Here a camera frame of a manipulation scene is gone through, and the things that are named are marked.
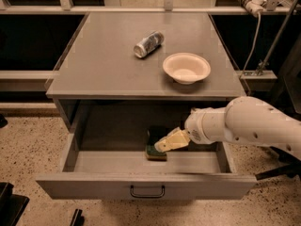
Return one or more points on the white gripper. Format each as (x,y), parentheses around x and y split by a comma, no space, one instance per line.
(197,126)

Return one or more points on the green and yellow sponge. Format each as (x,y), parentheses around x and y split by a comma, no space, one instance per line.
(154,134)

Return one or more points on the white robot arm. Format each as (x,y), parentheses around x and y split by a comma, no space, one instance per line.
(244,121)

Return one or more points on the open grey top drawer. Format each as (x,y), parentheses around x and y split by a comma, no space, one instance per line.
(105,155)

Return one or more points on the grey drawer cabinet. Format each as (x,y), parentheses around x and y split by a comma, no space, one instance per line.
(101,63)

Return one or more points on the white paper bowl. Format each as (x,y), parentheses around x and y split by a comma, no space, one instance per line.
(186,68)

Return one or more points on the silver drink can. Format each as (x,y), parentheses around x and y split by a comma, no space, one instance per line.
(148,44)

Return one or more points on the small black floor object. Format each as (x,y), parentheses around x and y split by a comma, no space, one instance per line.
(77,218)

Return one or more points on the black office chair base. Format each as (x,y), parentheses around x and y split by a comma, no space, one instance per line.
(291,169)

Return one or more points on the white power strip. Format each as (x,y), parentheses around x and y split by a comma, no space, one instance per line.
(253,7)

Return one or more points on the black object bottom left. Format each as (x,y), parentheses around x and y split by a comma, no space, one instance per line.
(11,205)

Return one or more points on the diagonal metal rod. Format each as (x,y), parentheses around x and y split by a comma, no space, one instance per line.
(264,63)

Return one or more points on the black drawer handle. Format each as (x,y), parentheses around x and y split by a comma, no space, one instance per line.
(141,192)

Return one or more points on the metal railing frame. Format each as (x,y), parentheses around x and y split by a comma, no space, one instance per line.
(94,3)

